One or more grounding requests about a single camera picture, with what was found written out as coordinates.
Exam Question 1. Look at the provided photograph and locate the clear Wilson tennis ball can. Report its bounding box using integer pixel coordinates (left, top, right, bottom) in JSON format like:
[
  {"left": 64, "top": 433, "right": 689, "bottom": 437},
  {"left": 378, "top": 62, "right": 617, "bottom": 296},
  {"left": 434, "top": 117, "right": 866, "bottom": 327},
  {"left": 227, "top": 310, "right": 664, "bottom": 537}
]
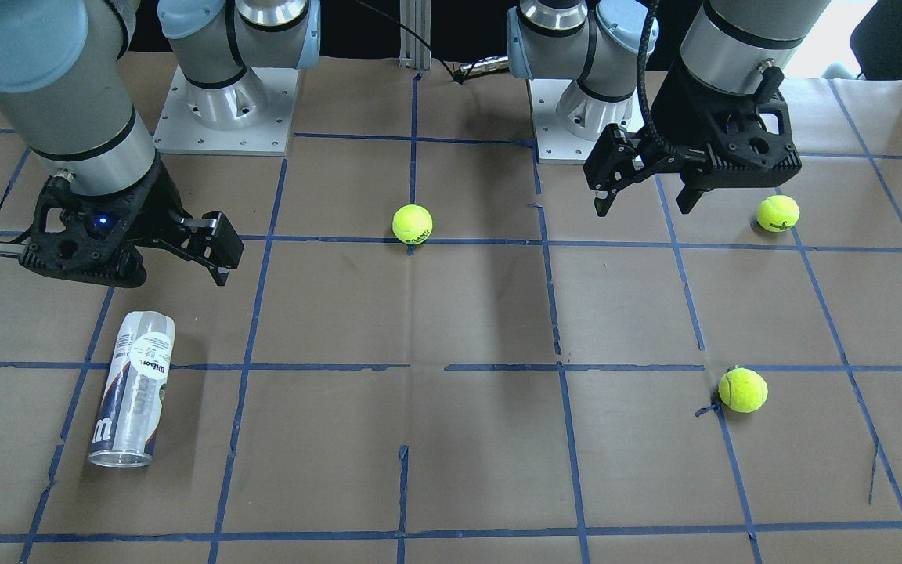
[{"left": 87, "top": 311, "right": 175, "bottom": 468}]

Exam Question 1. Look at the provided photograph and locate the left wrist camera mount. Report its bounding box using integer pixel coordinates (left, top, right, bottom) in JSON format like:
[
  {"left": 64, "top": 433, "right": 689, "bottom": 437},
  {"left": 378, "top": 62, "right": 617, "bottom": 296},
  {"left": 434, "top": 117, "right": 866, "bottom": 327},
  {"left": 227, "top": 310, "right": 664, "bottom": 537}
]
[{"left": 679, "top": 60, "right": 802, "bottom": 195}]

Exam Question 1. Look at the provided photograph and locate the tennis ball near base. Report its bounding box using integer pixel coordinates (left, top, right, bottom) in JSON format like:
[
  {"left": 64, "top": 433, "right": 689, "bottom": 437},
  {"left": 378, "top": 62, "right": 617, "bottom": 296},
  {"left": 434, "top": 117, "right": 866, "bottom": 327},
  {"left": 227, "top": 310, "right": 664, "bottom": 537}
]
[{"left": 756, "top": 195, "right": 801, "bottom": 233}]

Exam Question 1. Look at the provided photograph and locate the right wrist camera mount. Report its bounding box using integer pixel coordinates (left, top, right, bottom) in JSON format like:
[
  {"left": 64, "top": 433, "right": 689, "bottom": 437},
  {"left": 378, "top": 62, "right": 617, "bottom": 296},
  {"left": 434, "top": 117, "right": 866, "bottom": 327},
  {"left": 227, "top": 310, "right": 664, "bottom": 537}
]
[{"left": 0, "top": 170, "right": 151, "bottom": 288}]

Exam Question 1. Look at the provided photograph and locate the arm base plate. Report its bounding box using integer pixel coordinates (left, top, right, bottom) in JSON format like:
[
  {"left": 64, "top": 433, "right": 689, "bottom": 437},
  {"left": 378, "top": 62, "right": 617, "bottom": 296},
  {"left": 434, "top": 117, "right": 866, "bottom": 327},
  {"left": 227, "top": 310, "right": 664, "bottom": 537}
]
[
  {"left": 527, "top": 79, "right": 644, "bottom": 165},
  {"left": 153, "top": 68, "right": 301, "bottom": 157}
]

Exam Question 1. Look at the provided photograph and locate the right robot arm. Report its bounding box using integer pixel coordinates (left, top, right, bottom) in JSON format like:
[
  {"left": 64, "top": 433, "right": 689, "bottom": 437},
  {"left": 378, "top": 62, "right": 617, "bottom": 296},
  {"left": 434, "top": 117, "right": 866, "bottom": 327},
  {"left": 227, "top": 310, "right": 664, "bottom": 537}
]
[{"left": 0, "top": 1, "right": 322, "bottom": 288}]

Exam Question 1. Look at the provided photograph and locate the aluminium frame post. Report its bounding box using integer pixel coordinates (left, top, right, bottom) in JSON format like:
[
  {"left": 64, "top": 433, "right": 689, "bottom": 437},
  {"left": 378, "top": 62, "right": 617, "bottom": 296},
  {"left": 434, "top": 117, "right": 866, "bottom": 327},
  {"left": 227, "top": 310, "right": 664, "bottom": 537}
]
[{"left": 399, "top": 1, "right": 432, "bottom": 74}]

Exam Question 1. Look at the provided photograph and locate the tennis ball near tape curl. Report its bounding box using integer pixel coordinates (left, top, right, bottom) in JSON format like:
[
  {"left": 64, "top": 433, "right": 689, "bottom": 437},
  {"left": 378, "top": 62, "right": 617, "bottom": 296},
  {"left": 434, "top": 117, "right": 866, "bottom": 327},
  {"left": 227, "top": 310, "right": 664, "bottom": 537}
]
[{"left": 716, "top": 367, "right": 769, "bottom": 414}]

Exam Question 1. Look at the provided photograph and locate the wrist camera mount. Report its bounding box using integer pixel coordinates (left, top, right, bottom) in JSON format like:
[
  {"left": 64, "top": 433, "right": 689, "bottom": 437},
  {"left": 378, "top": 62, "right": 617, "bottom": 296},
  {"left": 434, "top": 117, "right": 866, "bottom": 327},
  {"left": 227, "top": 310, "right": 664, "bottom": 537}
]
[
  {"left": 679, "top": 60, "right": 802, "bottom": 195},
  {"left": 0, "top": 170, "right": 151, "bottom": 288}
]

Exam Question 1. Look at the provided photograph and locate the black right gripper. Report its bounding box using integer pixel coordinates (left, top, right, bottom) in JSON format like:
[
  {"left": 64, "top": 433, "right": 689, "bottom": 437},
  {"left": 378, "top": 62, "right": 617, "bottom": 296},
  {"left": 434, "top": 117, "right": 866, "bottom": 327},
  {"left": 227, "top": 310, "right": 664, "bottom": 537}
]
[{"left": 36, "top": 156, "right": 244, "bottom": 287}]

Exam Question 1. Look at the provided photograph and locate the tennis ball at table centre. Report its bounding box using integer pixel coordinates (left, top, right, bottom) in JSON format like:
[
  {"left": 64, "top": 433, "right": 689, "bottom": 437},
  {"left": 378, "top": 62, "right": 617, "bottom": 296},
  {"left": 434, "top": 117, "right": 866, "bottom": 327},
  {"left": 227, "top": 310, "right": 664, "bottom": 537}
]
[{"left": 391, "top": 204, "right": 434, "bottom": 246}]

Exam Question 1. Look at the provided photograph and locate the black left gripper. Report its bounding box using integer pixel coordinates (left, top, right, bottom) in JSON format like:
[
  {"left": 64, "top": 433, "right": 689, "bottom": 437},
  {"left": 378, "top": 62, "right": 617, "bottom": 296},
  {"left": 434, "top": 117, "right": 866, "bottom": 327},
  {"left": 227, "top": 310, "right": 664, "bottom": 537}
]
[{"left": 583, "top": 60, "right": 765, "bottom": 217}]

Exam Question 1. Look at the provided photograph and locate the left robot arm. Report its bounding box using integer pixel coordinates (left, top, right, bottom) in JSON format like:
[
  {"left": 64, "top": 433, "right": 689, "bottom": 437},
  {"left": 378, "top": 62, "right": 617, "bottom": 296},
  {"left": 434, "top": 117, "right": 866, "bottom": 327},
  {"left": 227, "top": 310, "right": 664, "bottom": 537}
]
[{"left": 506, "top": 1, "right": 828, "bottom": 217}]

